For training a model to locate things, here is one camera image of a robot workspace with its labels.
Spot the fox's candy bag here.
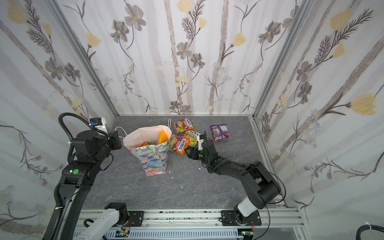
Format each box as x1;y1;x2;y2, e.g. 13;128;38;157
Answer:
173;118;194;134
171;135;190;156

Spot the green Fox's spring tea bag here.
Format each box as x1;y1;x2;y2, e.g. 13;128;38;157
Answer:
183;130;201;147

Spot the white floral paper bag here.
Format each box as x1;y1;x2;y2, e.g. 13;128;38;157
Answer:
115;119;173;177

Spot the yellow mango snack bag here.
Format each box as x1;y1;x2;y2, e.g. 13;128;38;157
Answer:
157;130;169;145

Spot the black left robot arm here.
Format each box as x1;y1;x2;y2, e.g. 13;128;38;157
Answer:
43;113;123;240

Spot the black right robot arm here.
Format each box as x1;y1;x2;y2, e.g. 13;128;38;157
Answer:
186;135;282;226

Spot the Fox's candy bag top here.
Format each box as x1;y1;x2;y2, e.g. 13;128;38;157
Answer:
173;118;194;134

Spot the purple snack packet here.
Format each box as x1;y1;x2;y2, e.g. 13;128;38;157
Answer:
210;124;230;142

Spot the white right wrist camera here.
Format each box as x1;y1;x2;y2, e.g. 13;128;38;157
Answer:
197;134;206;151

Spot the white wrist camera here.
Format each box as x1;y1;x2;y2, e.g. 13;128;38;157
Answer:
197;134;206;151
90;118;108;134

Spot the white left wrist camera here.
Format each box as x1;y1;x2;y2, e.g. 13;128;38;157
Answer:
90;118;108;134

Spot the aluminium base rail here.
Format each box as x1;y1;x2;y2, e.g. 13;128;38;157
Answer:
71;208;309;240

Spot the white perforated cable duct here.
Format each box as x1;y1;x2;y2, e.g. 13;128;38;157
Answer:
64;228;244;240

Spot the black corrugated cable corner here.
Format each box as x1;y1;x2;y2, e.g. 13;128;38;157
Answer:
355;224;384;240

